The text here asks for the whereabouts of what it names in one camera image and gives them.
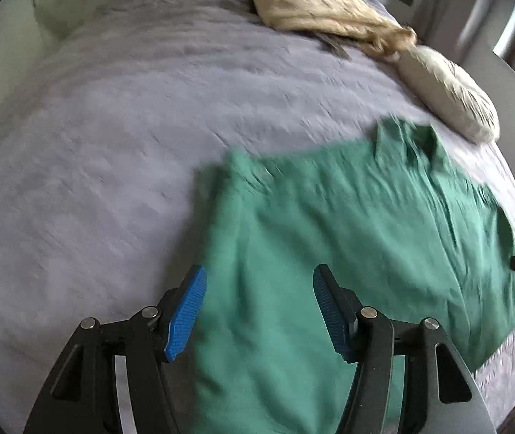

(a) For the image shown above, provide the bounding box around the dark grey cloth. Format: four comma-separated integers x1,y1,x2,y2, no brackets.
317,31,353,59

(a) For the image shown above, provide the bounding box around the round pale patterned object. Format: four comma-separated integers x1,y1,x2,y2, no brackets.
31,0,120,43

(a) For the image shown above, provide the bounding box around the green short-sleeved work shirt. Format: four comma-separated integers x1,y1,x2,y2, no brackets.
193,118,515,434

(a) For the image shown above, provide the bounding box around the round cream pleated pillow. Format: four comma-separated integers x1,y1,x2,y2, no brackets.
397,45,501,144

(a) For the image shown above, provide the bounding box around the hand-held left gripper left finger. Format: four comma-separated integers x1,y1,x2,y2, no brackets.
25,265,208,434

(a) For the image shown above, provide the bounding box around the lavender bed cover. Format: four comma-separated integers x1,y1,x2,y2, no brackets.
0,0,515,434

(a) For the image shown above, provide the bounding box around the beige striped cloth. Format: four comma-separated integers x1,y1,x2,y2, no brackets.
253,0,418,61

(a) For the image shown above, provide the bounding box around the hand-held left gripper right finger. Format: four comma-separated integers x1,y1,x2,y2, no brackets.
313,264,497,434

